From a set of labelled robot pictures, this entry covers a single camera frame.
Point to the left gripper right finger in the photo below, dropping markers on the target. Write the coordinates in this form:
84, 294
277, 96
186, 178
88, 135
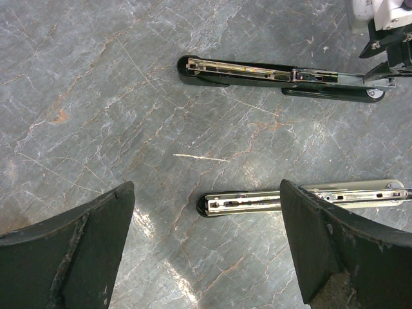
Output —
341, 259

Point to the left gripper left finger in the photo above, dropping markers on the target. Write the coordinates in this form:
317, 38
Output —
70, 260

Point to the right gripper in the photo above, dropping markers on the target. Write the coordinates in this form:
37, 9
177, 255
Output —
397, 43

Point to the silver and black stapler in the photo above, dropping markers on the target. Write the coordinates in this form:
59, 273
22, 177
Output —
348, 195

